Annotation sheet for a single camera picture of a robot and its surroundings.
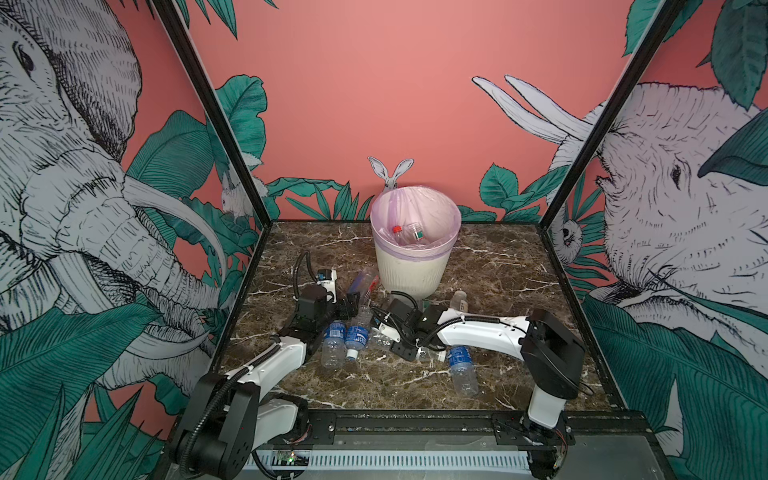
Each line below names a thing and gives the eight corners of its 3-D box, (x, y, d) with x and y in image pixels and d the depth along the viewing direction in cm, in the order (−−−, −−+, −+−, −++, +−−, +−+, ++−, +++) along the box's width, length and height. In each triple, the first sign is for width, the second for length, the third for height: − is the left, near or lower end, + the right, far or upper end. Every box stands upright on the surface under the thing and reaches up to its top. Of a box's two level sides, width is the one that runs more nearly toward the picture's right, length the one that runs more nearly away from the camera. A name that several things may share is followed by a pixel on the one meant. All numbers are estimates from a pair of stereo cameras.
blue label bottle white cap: (345, 360, 87) (342, 353, 82) (347, 333, 92) (345, 325, 88) (367, 360, 87) (365, 353, 82) (368, 333, 92) (367, 325, 88)
